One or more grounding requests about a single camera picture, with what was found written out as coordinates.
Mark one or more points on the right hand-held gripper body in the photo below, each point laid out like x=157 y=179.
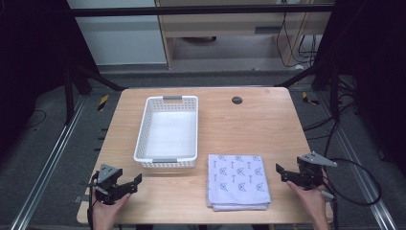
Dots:
x=311 y=171

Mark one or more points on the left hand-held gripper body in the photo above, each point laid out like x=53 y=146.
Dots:
x=107 y=180

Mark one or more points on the white patterned cloth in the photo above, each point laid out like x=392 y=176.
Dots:
x=237 y=182

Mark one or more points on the white plastic basket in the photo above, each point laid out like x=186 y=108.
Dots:
x=169 y=134

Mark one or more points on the person's left hand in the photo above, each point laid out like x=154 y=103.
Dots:
x=107 y=212

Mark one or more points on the person's right hand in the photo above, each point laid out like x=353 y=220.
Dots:
x=311 y=202

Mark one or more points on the yellow black floor tape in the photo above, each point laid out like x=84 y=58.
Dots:
x=103 y=102
x=309 y=99

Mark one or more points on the dark round table grommet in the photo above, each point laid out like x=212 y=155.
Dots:
x=236 y=100

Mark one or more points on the black metal stand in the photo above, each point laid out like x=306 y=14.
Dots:
x=69 y=96
x=333 y=89

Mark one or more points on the black curtain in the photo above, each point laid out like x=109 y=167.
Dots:
x=373 y=64
x=32 y=48

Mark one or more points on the white cabinet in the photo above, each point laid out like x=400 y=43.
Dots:
x=121 y=41

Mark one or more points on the light wooden desk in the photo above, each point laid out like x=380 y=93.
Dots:
x=223 y=24

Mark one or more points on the metal floor rail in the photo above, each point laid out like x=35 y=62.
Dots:
x=48 y=163
x=360 y=166

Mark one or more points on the black horizontal frame bar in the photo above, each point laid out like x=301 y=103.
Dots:
x=191 y=10

